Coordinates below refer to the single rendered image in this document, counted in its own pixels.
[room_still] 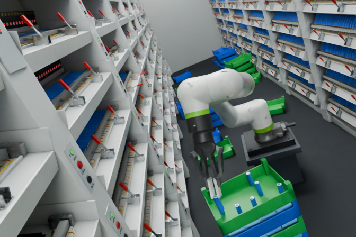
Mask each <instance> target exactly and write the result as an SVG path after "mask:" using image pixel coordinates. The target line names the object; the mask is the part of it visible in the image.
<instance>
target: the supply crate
mask: <svg viewBox="0 0 356 237"><path fill-rule="evenodd" d="M260 161H261V163H262V164H260V165H258V166H256V167H254V168H252V169H250V170H248V171H246V172H244V173H242V174H240V175H238V176H236V177H234V178H232V179H230V180H228V181H226V182H224V183H222V186H221V188H220V189H221V193H222V196H221V197H220V201H221V203H222V204H223V206H224V208H225V209H224V211H225V214H224V215H221V213H220V211H219V209H218V207H217V205H216V204H215V202H214V200H213V199H211V196H210V191H209V190H208V191H207V190H206V188H205V187H203V188H201V191H202V193H203V195H204V197H205V199H206V201H207V204H208V206H209V208H210V210H211V212H212V214H213V216H214V218H215V220H216V222H217V224H218V226H219V229H220V231H221V233H222V235H223V236H225V235H227V234H230V233H232V232H234V231H236V230H238V229H239V228H241V227H243V226H245V225H247V224H249V223H251V222H253V221H255V220H257V219H259V218H261V217H263V216H265V215H267V214H269V213H271V212H273V211H275V210H276V209H278V208H281V207H283V206H285V205H287V204H289V203H291V202H293V201H295V200H296V196H295V192H294V190H293V187H292V184H291V182H290V181H289V180H287V181H285V180H284V179H283V178H282V177H281V176H280V175H279V174H278V173H277V172H276V171H275V170H274V169H272V168H271V167H270V166H269V165H268V163H267V160H266V159H265V158H262V159H260ZM247 172H250V173H251V176H252V179H253V181H254V182H255V181H259V183H260V186H261V188H262V192H263V196H259V194H258V192H257V189H256V186H255V185H254V186H250V183H249V181H248V178H247V176H246V173H247ZM277 183H282V187H283V190H284V192H282V193H279V190H278V187H277ZM251 196H254V198H255V200H256V203H257V205H256V206H254V207H253V206H252V203H251V201H250V197H251ZM237 203H239V204H240V207H241V209H242V211H243V212H242V213H240V214H238V212H237V210H236V208H235V204H237Z"/></svg>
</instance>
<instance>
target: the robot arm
mask: <svg viewBox="0 0 356 237"><path fill-rule="evenodd" d="M254 88H255V81H254V79H253V77H252V76H251V75H250V74H248V73H245V72H237V71H236V70H234V69H229V68H227V69H222V70H220V71H216V72H214V73H211V74H208V75H204V76H200V77H194V78H188V79H186V80H184V81H182V82H181V83H180V85H179V87H178V89H177V97H178V99H179V101H180V103H181V106H182V108H183V112H184V116H185V120H186V125H187V128H188V133H193V134H192V140H193V144H194V150H193V151H192V152H191V153H189V156H190V158H191V159H192V161H193V163H194V166H195V169H196V171H197V173H198V176H199V178H200V179H204V180H205V182H206V188H207V189H208V188H209V191H210V196H211V199H213V197H214V196H215V190H214V187H213V182H212V178H211V177H210V176H209V171H208V165H207V157H208V159H209V161H210V164H211V167H212V170H213V174H214V176H215V177H214V179H213V181H214V184H215V189H216V193H217V196H218V198H220V197H221V196H222V193H221V189H220V188H221V186H222V184H221V180H220V176H222V175H223V174H224V161H223V151H224V147H219V146H217V145H216V144H215V142H214V138H213V133H212V131H211V130H210V129H212V128H213V123H212V119H211V115H210V111H209V108H210V109H212V110H213V111H214V112H215V113H216V114H217V115H218V116H219V117H220V119H221V121H222V123H223V124H224V125H225V126H226V127H228V128H235V127H239V126H243V125H246V124H250V125H251V126H252V129H253V130H254V133H255V135H254V139H255V141H256V142H259V143H265V142H269V141H272V140H274V139H275V138H276V137H282V136H283V135H284V131H286V128H287V127H291V126H295V125H296V124H295V122H293V123H289V124H284V123H282V124H280V122H278V123H273V121H272V118H271V115H270V112H269V109H268V106H267V103H266V101H265V100H263V99H255V100H253V101H250V102H247V103H244V104H241V105H237V106H232V105H231V104H230V103H229V100H231V99H236V98H241V97H246V96H248V95H250V94H251V93H252V92H253V90H254ZM215 150H217V153H218V167H217V164H216V161H215V156H214V152H215ZM196 153H197V154H198V155H199V156H200V160H201V163H202V168H201V166H200V163H199V160H198V158H197V154H196ZM218 168H219V170H218Z"/></svg>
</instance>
